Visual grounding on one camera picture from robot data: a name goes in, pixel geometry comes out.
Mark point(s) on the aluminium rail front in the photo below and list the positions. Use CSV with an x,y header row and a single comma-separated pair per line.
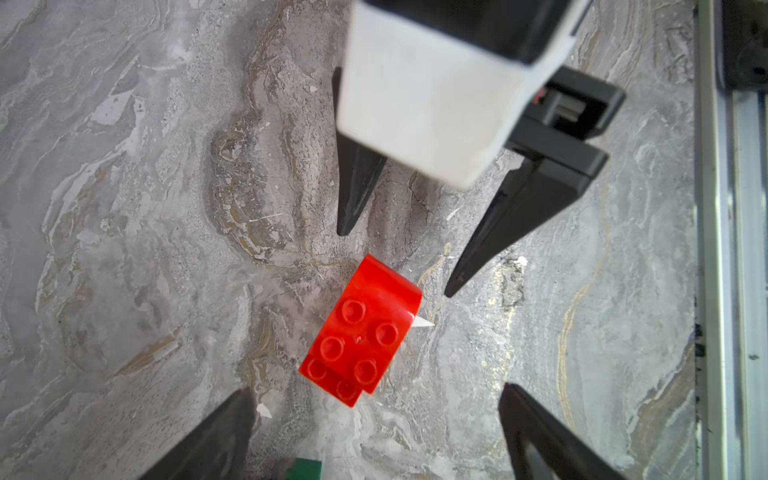
x,y
731,206

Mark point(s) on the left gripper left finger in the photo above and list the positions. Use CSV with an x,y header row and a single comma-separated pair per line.
x,y
216,448

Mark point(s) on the green lego brick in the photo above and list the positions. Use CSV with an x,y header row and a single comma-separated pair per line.
x,y
304,469

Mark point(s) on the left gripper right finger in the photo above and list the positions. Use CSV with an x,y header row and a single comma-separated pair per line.
x,y
540,446

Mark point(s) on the red lego brick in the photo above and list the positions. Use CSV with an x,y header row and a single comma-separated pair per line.
x,y
363,332

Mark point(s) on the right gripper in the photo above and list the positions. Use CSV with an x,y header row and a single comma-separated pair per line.
x,y
572,108

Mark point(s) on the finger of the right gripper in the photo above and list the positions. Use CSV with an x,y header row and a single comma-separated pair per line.
x,y
359,170

